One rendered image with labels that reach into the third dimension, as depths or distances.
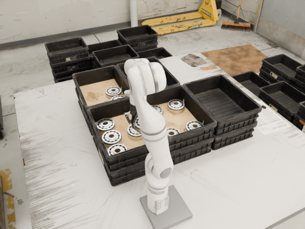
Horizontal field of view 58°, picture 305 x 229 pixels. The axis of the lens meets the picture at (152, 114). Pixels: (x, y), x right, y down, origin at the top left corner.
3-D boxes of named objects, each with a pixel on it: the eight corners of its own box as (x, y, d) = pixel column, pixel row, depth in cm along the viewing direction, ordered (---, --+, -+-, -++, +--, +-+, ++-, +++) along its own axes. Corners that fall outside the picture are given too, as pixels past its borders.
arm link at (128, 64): (123, 58, 115) (125, 62, 102) (144, 57, 116) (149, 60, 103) (124, 75, 117) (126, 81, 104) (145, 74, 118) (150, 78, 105)
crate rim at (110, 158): (166, 143, 136) (166, 139, 134) (107, 162, 126) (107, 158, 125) (136, 98, 164) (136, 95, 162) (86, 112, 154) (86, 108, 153)
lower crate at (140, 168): (165, 170, 149) (166, 155, 141) (112, 189, 139) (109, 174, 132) (137, 124, 177) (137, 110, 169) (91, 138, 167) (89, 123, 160)
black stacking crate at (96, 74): (136, 111, 170) (136, 96, 163) (89, 124, 161) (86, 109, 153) (116, 79, 198) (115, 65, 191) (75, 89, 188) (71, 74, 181)
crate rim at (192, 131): (218, 126, 145) (218, 122, 144) (166, 142, 136) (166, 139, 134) (181, 87, 173) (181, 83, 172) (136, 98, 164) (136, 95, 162)
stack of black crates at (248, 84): (273, 108, 279) (280, 90, 264) (249, 116, 269) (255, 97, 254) (247, 88, 306) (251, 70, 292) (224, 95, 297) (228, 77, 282)
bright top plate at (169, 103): (187, 107, 166) (187, 106, 166) (173, 112, 162) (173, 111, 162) (178, 97, 173) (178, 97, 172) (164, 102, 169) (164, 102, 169)
